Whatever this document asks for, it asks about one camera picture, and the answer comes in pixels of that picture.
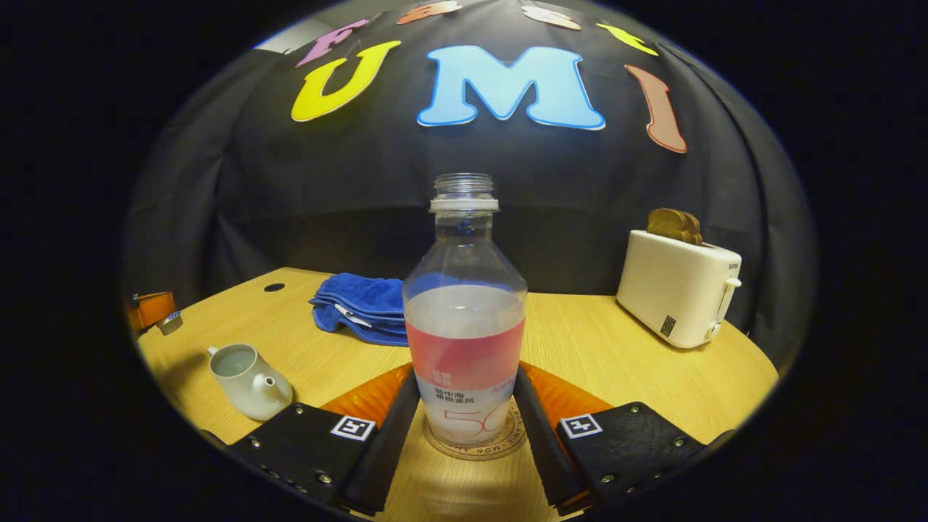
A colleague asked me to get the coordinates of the blue towel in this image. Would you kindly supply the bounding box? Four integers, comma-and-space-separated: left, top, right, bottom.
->
310, 273, 409, 347

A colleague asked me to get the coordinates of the clear water bottle pink label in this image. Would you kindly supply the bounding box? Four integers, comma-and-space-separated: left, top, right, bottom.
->
402, 173, 528, 447

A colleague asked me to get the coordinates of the brown bread slice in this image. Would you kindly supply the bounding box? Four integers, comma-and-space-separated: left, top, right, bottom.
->
647, 208, 703, 246

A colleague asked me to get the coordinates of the round cork coaster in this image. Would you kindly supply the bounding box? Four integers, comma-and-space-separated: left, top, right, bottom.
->
423, 399, 529, 462

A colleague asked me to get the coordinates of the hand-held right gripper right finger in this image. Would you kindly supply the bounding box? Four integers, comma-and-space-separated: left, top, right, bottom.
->
513, 365, 708, 517

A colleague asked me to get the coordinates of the white toaster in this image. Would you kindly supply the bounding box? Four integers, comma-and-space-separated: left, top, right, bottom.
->
616, 230, 743, 349

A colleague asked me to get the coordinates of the white teacup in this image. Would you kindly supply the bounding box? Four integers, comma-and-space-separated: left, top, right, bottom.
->
207, 343, 294, 421

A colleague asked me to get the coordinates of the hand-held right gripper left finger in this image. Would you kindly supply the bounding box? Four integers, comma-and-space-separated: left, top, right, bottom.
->
228, 365, 421, 515

